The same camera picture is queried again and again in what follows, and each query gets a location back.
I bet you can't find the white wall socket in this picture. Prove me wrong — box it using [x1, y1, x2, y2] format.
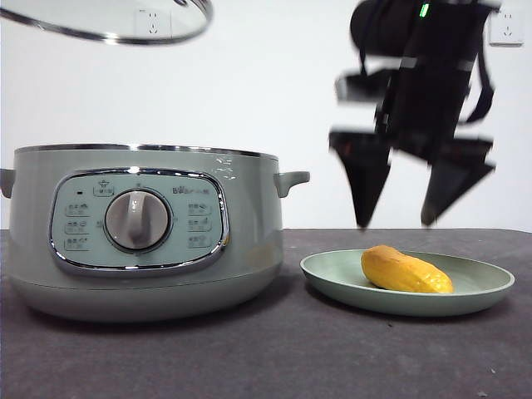
[488, 9, 526, 47]

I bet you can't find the glass lid with round knob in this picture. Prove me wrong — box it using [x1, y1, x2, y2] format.
[0, 0, 214, 46]

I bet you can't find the pale green round plate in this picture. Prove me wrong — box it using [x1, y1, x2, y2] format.
[299, 248, 516, 318]

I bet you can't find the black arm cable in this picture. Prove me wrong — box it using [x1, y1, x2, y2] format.
[459, 39, 496, 125]

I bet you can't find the pale green electric steamer pot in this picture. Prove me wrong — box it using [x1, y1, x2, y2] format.
[0, 143, 311, 324]

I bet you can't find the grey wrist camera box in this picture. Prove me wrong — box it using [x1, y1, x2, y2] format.
[335, 69, 396, 103]

